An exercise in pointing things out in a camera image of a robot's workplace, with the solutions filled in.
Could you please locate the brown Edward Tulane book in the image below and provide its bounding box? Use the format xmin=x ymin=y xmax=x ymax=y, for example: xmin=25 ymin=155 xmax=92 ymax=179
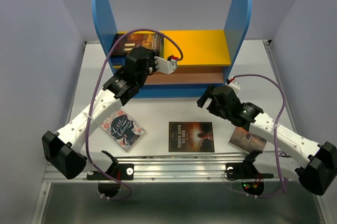
xmin=112 ymin=33 xmax=164 ymax=57

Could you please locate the Animal Farm book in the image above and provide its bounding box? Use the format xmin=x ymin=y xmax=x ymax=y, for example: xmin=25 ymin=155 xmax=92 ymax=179
xmin=111 ymin=56 xmax=126 ymax=63

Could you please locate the Jane Eyre book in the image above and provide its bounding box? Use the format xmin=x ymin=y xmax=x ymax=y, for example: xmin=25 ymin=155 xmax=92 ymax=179
xmin=113 ymin=61 xmax=125 ymax=67

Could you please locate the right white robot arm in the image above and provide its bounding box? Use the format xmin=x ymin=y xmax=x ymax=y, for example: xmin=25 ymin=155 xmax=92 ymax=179
xmin=197 ymin=85 xmax=336 ymax=196

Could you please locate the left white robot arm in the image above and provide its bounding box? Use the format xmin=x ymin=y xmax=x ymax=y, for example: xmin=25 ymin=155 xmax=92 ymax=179
xmin=42 ymin=47 xmax=159 ymax=179

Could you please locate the Tale of Two Cities book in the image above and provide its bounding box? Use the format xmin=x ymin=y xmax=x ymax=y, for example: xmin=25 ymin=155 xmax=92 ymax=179
xmin=229 ymin=127 xmax=266 ymax=154

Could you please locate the Three Days to See book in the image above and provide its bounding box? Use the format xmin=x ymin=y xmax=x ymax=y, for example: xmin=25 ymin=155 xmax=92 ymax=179
xmin=168 ymin=121 xmax=215 ymax=152

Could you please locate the blue yellow wooden bookshelf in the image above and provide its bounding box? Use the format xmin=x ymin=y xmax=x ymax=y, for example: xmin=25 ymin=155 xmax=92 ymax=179
xmin=92 ymin=0 xmax=252 ymax=98

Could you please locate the Little Women book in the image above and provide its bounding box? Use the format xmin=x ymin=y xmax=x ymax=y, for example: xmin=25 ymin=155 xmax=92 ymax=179
xmin=101 ymin=109 xmax=146 ymax=152

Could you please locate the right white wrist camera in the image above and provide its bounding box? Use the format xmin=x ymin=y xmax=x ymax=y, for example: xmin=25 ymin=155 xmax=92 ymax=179
xmin=226 ymin=78 xmax=240 ymax=91

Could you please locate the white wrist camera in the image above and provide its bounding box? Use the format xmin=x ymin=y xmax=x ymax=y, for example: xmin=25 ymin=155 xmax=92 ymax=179
xmin=226 ymin=78 xmax=240 ymax=91
xmin=154 ymin=56 xmax=177 ymax=74

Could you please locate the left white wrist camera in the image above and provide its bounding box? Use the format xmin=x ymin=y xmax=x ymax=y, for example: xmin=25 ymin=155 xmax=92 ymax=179
xmin=154 ymin=56 xmax=177 ymax=74

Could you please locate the aluminium mounting rail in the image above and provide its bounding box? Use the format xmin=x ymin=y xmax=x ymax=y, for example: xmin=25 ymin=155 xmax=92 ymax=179
xmin=43 ymin=152 xmax=290 ymax=182

